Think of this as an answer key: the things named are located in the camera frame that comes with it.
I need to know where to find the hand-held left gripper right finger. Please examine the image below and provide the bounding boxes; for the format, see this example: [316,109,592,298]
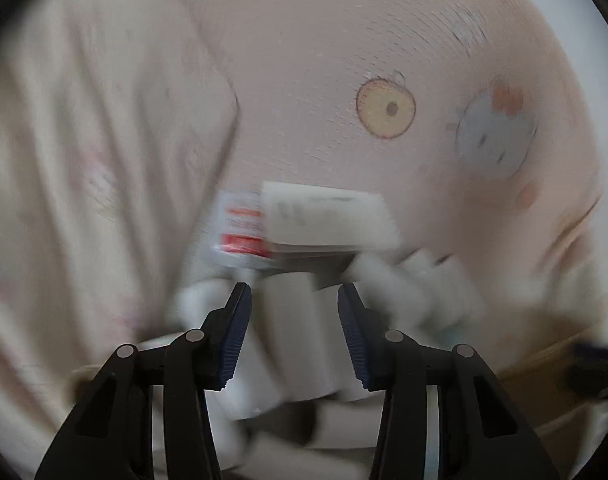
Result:
[337,282,555,480]

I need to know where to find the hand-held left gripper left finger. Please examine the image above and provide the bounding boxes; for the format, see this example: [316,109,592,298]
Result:
[34,282,253,480]

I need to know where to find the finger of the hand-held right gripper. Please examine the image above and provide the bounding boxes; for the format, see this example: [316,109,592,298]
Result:
[564,340,608,401]

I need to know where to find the pile of white paper tubes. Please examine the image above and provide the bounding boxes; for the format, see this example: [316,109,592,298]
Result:
[174,250,487,461]

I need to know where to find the white box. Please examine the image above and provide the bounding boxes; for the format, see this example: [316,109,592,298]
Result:
[260,181,402,256]

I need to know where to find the red and white packet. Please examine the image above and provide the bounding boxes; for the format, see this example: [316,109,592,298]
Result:
[214,190,275,263]

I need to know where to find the pale flowered quilt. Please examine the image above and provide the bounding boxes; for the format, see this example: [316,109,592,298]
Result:
[0,0,241,480]

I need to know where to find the cartoon printed waffle blanket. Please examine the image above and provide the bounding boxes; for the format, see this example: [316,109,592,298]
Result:
[174,0,608,361]

